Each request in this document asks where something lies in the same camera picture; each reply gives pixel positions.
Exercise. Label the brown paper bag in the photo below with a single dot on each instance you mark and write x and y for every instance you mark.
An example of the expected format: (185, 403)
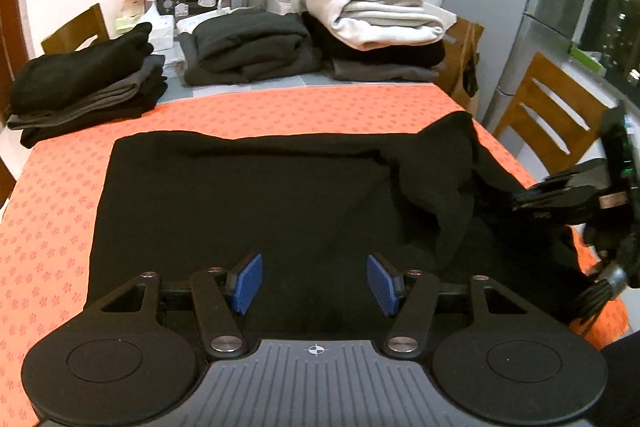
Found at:
(462, 57)

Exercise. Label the white tissue box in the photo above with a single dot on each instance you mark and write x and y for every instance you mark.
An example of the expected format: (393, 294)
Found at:
(162, 29)

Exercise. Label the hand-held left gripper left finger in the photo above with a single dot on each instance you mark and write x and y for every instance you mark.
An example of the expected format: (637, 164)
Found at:
(248, 282)

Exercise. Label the stack of cream folded clothes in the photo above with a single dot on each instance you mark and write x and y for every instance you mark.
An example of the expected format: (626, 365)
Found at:
(380, 14)

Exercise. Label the dark grey folded garment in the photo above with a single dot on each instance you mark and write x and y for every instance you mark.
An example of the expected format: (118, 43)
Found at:
(240, 74)

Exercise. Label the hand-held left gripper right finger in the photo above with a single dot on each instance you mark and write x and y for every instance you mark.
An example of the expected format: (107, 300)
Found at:
(382, 284)

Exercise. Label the wooden chair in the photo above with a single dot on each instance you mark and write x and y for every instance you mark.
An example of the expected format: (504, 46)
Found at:
(545, 107)
(75, 29)
(5, 182)

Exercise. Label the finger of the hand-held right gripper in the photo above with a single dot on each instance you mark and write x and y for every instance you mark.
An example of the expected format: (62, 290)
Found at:
(555, 204)
(582, 173)

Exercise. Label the green box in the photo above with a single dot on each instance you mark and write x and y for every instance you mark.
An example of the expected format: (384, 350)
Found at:
(587, 57)

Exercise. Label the brown wooden door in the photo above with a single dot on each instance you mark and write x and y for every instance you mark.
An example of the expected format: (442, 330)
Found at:
(7, 7)

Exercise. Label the white power strip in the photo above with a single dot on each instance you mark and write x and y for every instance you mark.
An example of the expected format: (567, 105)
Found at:
(200, 18)

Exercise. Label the orange patterned table mat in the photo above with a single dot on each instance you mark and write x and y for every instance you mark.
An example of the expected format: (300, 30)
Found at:
(50, 217)

